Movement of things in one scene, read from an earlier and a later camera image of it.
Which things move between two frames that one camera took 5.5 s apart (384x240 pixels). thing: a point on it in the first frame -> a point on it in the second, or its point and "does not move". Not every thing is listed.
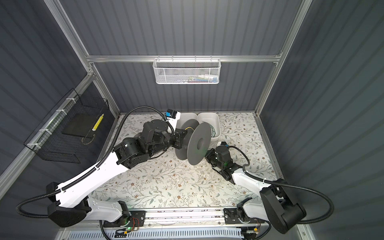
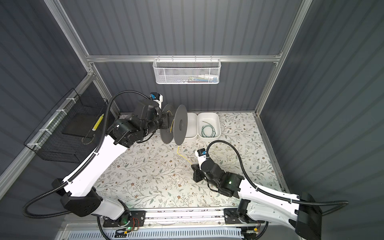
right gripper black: (208, 156) -> (196, 170)
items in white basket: (201, 78) does not move
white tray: (213, 118) does not move
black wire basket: (69, 132) does not move
